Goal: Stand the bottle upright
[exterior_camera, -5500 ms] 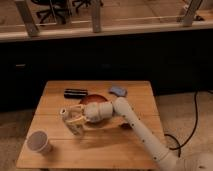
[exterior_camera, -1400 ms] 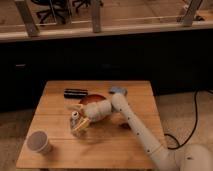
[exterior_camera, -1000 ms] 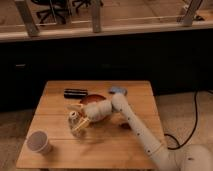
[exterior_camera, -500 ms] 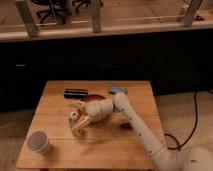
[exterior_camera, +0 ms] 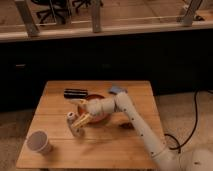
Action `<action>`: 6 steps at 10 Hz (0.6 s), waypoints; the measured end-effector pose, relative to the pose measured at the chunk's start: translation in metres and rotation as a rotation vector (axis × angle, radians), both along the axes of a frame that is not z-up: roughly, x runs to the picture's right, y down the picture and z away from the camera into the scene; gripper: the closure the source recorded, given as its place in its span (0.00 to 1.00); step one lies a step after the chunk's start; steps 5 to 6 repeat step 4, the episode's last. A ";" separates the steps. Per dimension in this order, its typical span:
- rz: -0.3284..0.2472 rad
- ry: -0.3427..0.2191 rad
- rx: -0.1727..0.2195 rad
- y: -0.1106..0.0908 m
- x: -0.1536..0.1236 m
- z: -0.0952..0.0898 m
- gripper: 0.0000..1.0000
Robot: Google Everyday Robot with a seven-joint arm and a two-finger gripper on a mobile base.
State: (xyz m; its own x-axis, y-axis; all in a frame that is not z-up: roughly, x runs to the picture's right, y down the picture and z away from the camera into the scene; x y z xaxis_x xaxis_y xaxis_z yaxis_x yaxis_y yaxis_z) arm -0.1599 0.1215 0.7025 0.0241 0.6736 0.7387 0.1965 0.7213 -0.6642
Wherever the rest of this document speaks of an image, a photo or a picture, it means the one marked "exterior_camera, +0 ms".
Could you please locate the black office chair base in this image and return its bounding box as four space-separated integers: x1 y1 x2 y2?
72 0 104 13

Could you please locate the black rectangular box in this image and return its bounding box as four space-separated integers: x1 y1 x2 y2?
64 89 88 98

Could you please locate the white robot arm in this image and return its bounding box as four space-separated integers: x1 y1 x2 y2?
72 92 213 171

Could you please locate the black office chair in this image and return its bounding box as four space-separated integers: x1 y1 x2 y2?
31 0 69 24

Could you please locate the red bowl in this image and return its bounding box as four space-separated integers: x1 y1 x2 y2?
77 94 109 124

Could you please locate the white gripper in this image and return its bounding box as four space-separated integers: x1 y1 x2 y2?
70 98 115 129

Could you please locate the black cable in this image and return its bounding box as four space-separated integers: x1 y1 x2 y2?
163 89 213 155

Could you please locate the white paper cup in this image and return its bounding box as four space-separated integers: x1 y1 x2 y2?
26 131 52 155

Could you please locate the wooden table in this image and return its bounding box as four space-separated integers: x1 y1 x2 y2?
16 81 166 169

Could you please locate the dark brown small object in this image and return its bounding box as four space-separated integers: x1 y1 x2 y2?
119 122 133 129

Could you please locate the blue sponge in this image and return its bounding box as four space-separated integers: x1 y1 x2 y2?
109 86 127 94

